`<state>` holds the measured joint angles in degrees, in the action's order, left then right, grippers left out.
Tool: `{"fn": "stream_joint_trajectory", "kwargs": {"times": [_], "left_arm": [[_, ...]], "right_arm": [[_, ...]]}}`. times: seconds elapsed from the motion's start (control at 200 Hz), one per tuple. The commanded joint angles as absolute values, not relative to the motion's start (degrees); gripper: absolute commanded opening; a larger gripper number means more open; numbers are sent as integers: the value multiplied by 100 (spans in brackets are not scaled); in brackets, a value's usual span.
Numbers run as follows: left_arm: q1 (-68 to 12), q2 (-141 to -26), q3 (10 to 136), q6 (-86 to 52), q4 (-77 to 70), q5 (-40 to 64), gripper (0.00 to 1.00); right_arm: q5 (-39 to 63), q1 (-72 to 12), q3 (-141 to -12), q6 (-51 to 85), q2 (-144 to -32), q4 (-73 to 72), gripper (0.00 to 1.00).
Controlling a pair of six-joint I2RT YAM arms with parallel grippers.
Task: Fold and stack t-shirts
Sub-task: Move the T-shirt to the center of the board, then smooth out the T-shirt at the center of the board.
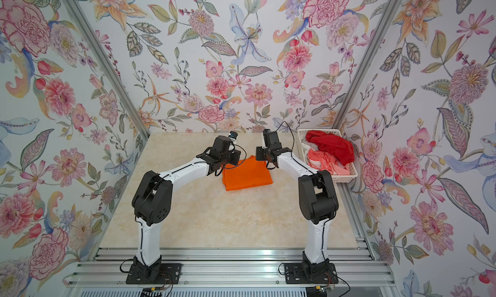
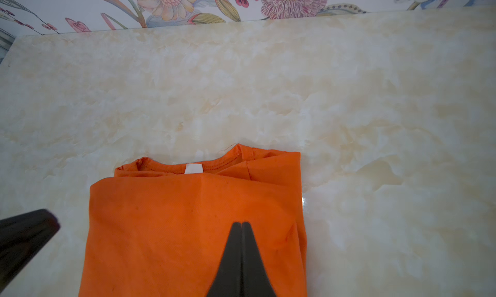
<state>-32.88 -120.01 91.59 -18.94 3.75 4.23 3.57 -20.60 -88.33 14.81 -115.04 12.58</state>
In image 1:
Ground pink t-shirt in basket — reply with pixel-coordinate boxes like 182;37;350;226
307;151;350;176

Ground left rear aluminium corner post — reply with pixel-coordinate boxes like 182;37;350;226
61;0;151;141

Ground white plastic laundry basket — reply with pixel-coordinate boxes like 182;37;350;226
297;129;358;183

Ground front aluminium rail frame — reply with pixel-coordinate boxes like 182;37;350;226
63;240;399;296

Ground right rear aluminium corner post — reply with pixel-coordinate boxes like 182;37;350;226
333;0;402;129

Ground aluminium corner post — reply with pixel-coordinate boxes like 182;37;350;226
333;0;402;129
61;0;151;141

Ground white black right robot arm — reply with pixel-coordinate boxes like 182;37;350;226
256;147;339;280

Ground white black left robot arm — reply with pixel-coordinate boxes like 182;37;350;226
132;148;241;276

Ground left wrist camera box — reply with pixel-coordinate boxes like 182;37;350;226
212;131;238;154

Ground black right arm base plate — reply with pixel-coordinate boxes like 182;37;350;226
280;260;339;285

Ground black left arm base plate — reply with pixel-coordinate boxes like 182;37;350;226
124;257;183;285

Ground orange t-shirt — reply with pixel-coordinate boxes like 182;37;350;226
222;156;273;191

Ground red t-shirt in basket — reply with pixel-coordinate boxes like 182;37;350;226
306;130;355;165

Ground white garment in basket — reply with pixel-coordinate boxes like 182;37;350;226
300;141;319;158

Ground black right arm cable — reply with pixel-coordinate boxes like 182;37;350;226
274;121;296;151

